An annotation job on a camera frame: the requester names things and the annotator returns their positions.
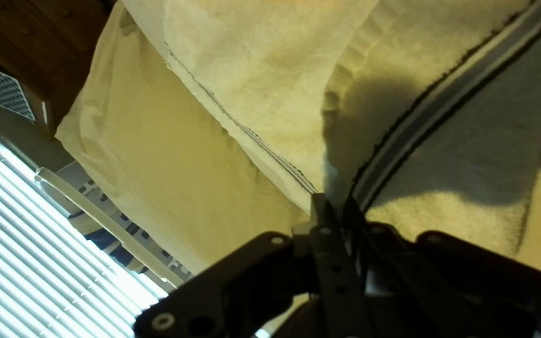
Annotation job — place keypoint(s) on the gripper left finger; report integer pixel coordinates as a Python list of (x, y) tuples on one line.
[(233, 281)]

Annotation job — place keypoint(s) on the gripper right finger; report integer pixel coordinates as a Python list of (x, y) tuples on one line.
[(439, 291)]

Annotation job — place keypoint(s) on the cream towel with black stripe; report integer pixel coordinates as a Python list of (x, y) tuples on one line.
[(275, 70)]

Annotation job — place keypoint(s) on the cream sheet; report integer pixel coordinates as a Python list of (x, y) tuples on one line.
[(158, 164)]

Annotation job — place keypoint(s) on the white window blinds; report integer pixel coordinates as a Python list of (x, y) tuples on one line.
[(31, 253)]

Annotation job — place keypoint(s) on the white vent grille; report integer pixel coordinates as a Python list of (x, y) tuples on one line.
[(3, 89)]

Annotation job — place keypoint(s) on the wooden dresser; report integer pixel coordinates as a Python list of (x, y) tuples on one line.
[(40, 42)]

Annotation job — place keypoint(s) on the white rail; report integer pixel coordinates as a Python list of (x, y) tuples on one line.
[(106, 223)]

